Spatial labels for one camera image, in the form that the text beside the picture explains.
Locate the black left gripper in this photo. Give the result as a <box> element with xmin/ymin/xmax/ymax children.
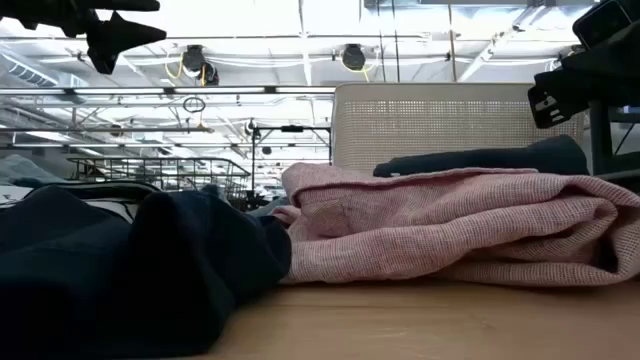
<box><xmin>0</xmin><ymin>0</ymin><xmax>168</xmax><ymax>76</ymax></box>

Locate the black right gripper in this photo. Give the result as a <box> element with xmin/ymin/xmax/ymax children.
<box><xmin>527</xmin><ymin>0</ymin><xmax>640</xmax><ymax>130</ymax></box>

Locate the navy long sock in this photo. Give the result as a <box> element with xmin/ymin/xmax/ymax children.
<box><xmin>372</xmin><ymin>133</ymin><xmax>591</xmax><ymax>179</ymax></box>

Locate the pink button shirt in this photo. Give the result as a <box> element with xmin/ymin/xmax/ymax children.
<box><xmin>272</xmin><ymin>162</ymin><xmax>640</xmax><ymax>289</ymax></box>

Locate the steel blue cloth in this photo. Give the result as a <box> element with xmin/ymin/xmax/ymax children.
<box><xmin>247</xmin><ymin>196</ymin><xmax>292</xmax><ymax>217</ymax></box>

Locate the navy garment with patterned waistband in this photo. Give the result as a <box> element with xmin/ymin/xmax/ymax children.
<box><xmin>0</xmin><ymin>182</ymin><xmax>294</xmax><ymax>360</ymax></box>

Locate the black monitor stand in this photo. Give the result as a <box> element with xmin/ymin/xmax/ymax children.
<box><xmin>588</xmin><ymin>98</ymin><xmax>615</xmax><ymax>176</ymax></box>

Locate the long ceiling light bar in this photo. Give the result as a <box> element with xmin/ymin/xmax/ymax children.
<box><xmin>0</xmin><ymin>126</ymin><xmax>216</xmax><ymax>135</ymax></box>
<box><xmin>0</xmin><ymin>85</ymin><xmax>337</xmax><ymax>97</ymax></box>

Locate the grey side desk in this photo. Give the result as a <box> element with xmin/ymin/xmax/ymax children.
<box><xmin>593</xmin><ymin>167</ymin><xmax>640</xmax><ymax>195</ymax></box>

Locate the white plastic bin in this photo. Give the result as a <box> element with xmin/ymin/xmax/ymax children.
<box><xmin>331</xmin><ymin>82</ymin><xmax>587</xmax><ymax>177</ymax></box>

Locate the black ceiling cord reel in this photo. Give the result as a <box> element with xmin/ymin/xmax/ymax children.
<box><xmin>341</xmin><ymin>43</ymin><xmax>367</xmax><ymax>72</ymax></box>
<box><xmin>199</xmin><ymin>61</ymin><xmax>221</xmax><ymax>87</ymax></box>
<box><xmin>181</xmin><ymin>43</ymin><xmax>207</xmax><ymax>72</ymax></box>

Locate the wire mesh basket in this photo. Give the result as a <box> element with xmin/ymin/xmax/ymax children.
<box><xmin>67</xmin><ymin>156</ymin><xmax>252</xmax><ymax>211</ymax></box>

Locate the black metal stand frame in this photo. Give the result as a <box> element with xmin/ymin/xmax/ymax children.
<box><xmin>249</xmin><ymin>123</ymin><xmax>334</xmax><ymax>201</ymax></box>

